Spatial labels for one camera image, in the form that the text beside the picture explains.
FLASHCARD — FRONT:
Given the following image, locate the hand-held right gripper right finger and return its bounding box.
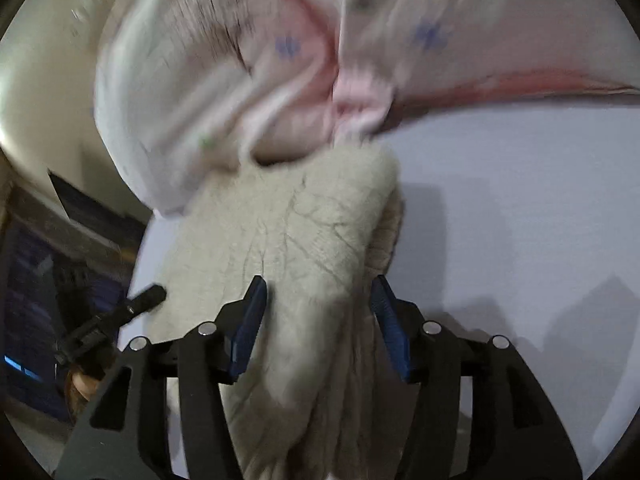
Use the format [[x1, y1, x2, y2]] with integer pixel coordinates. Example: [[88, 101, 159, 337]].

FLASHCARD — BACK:
[[370, 275, 584, 480]]

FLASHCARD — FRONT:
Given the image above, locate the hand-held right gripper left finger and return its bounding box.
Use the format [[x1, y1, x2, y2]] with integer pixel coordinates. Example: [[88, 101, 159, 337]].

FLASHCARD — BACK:
[[54, 275, 269, 480]]

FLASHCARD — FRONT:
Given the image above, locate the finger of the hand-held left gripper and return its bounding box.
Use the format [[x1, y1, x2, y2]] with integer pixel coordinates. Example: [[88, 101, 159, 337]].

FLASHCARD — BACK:
[[54, 285, 167, 366]]

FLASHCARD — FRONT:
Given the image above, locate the cream knitted sweater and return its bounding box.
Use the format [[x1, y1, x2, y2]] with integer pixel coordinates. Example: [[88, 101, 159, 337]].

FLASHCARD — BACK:
[[149, 146, 404, 480]]

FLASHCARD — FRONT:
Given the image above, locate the pink floral garment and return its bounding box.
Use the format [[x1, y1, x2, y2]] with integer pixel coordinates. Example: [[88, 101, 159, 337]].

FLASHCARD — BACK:
[[240, 0, 640, 168]]

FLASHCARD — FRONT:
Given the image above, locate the person's left hand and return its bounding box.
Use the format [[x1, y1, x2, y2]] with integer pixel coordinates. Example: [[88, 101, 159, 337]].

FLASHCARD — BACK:
[[66, 360, 112, 411]]

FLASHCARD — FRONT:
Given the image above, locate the dark wooden furniture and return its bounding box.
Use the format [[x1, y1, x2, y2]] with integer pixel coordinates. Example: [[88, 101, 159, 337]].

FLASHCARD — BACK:
[[0, 170, 151, 421]]

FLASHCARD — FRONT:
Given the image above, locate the white garment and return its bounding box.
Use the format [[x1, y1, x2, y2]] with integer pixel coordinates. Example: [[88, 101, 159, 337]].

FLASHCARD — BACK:
[[94, 0, 291, 218]]

